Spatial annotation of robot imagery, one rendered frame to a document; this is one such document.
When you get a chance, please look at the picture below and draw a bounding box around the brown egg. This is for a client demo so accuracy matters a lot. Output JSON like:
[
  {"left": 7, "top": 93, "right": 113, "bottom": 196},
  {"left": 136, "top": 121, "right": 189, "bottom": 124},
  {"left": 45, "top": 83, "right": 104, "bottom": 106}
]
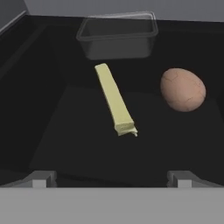
[{"left": 159, "top": 67, "right": 207, "bottom": 113}]

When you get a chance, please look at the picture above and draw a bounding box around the pale yellow butter stick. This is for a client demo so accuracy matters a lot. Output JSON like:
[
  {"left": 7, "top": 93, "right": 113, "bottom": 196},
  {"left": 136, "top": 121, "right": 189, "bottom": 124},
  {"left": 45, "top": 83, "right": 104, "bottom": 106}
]
[{"left": 94, "top": 62, "right": 139, "bottom": 137}]

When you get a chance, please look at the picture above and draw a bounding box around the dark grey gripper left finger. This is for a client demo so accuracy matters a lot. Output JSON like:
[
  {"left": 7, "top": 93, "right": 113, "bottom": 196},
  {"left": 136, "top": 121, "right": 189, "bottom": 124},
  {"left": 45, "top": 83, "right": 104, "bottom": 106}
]
[{"left": 2, "top": 170, "right": 58, "bottom": 188}]

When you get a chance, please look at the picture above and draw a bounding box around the clear plastic container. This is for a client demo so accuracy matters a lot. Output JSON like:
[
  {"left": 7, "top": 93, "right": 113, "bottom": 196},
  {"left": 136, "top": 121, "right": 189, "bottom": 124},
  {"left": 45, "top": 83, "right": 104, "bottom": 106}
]
[{"left": 75, "top": 10, "right": 159, "bottom": 60}]

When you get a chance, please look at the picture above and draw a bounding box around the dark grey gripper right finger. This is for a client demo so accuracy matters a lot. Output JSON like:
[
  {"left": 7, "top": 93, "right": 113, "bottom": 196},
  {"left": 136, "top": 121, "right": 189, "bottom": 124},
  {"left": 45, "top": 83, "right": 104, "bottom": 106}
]
[{"left": 166, "top": 170, "right": 223, "bottom": 188}]

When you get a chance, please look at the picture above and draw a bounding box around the black fridge interior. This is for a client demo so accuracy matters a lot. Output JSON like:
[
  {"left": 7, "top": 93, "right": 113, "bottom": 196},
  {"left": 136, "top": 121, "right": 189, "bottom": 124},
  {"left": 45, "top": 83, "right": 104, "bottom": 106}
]
[{"left": 0, "top": 10, "right": 224, "bottom": 188}]

